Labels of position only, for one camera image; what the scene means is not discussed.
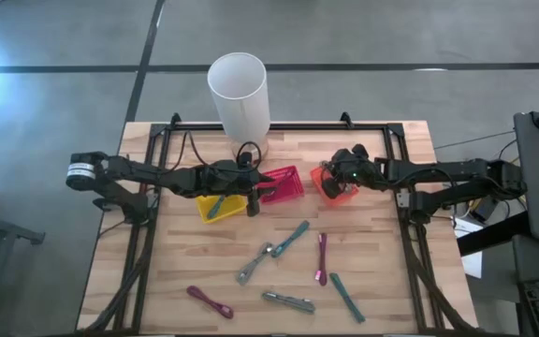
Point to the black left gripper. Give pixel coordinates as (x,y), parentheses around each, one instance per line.
(225,180)

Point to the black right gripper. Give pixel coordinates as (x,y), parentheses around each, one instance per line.
(351,168)

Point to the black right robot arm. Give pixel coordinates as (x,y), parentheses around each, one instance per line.
(461,169)

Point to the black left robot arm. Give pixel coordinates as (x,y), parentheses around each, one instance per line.
(148,173)

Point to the orange plastic basket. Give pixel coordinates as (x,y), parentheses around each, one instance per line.
(344,199)

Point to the red plastic basket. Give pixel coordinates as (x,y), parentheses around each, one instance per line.
(290,189)

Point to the yellow plastic basket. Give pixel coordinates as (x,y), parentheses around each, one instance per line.
(232,208)

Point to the white shade wooden base lamp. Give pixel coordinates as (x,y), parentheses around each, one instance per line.
(239,93)

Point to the black power adapter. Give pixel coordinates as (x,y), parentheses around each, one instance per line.
(485,210)

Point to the white paper sheet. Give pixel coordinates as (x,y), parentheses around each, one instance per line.
(473,267)

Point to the black frame clamp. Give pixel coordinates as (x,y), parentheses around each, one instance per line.
(345,119)
(174,119)

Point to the silver metal bracket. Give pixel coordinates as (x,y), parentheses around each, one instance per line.
(403,199)

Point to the black aluminium table frame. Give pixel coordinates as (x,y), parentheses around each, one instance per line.
(297,126)

